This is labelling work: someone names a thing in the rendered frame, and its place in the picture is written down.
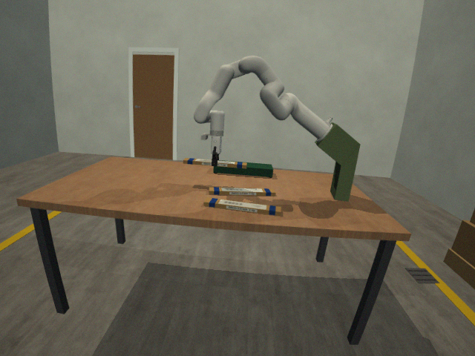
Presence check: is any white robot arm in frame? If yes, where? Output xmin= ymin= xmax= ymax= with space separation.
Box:
xmin=194 ymin=56 xmax=333 ymax=142

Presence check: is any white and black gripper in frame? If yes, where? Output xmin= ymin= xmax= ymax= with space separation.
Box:
xmin=212 ymin=135 xmax=222 ymax=166

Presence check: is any tan box with blue bands and white label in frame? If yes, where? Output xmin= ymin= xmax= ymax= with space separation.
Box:
xmin=204 ymin=197 xmax=281 ymax=216
xmin=183 ymin=158 xmax=247 ymax=169
xmin=209 ymin=187 xmax=275 ymax=196

